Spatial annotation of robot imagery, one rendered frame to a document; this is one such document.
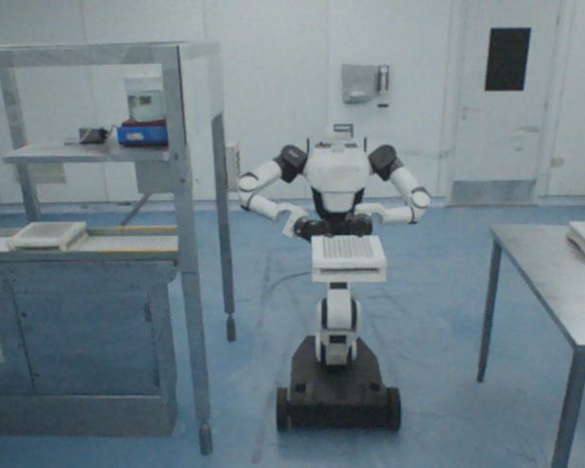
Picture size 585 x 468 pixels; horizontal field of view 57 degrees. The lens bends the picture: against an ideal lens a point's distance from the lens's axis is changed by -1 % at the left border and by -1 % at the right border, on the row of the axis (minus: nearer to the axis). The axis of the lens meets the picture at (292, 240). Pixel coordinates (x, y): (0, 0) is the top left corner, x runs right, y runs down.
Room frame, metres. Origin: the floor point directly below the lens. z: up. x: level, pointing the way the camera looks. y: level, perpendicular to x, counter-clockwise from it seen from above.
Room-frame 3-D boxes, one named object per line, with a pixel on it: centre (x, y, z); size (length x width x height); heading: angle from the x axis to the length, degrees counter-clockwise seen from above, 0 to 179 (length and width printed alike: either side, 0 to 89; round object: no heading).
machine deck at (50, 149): (2.14, 0.74, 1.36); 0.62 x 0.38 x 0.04; 89
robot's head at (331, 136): (2.39, -0.20, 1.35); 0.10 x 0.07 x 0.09; 88
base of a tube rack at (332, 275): (1.77, -0.19, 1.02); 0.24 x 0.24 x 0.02; 88
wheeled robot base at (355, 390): (2.38, -0.21, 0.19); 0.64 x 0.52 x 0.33; 178
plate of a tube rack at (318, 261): (1.77, -0.19, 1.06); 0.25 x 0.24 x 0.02; 88
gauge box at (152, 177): (2.28, 0.54, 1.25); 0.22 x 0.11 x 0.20; 89
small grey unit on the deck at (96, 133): (2.21, 0.79, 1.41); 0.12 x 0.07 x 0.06; 89
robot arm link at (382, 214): (2.13, -0.32, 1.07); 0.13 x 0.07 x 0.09; 106
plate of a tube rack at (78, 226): (2.16, 1.04, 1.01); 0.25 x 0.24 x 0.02; 178
